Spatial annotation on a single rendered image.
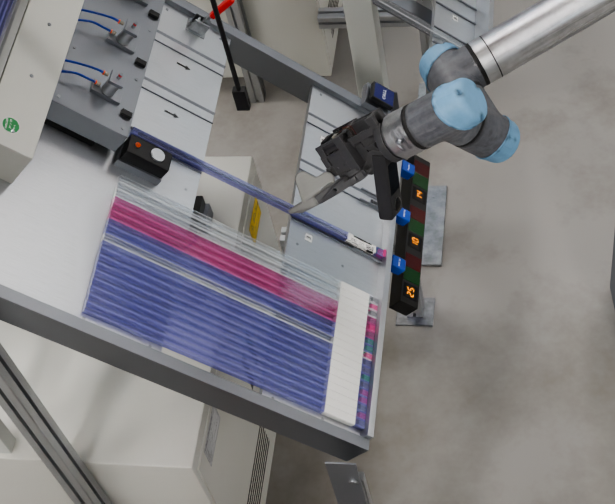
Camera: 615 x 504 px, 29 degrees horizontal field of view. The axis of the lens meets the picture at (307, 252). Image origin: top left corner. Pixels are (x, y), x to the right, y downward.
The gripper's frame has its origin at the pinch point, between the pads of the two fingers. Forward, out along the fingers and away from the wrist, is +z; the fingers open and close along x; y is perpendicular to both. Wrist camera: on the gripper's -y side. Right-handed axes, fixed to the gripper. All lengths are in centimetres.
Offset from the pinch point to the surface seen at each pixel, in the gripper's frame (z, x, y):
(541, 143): 23, -124, -44
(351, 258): 5.4, -6.5, -15.1
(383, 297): 2.0, -3.4, -22.9
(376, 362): 2.1, 8.1, -28.9
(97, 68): 6.6, 17.4, 36.4
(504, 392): 29, -56, -75
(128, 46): 9.4, 5.3, 36.5
